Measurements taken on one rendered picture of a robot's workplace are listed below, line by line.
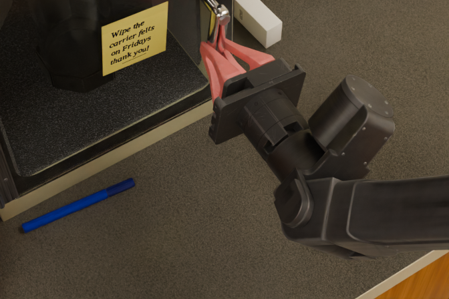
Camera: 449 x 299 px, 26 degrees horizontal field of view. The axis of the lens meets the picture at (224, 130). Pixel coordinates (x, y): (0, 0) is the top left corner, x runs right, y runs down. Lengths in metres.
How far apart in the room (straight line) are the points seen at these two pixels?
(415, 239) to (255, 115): 0.24
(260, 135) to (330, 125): 0.08
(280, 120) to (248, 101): 0.04
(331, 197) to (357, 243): 0.05
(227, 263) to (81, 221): 0.18
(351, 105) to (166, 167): 0.36
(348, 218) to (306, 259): 0.30
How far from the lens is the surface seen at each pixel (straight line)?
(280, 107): 0.95
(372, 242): 0.83
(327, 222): 0.85
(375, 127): 0.88
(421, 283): 1.37
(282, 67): 0.98
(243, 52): 0.99
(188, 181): 1.17
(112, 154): 1.17
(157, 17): 1.01
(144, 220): 1.15
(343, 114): 0.89
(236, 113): 0.96
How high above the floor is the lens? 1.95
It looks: 56 degrees down
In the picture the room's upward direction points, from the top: straight up
